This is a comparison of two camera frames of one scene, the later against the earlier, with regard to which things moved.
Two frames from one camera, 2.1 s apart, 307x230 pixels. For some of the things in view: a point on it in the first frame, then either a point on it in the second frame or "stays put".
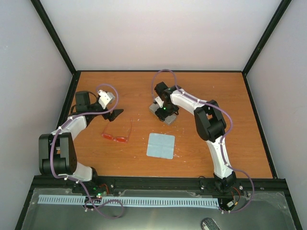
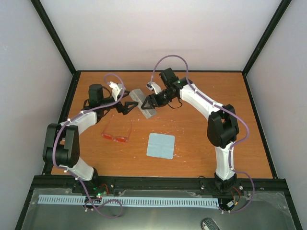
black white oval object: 209,224 stays put
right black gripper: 161,115 → 149,98
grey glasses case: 170,119 → 137,96
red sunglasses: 123,140 stays put
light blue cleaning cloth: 160,145 stays put
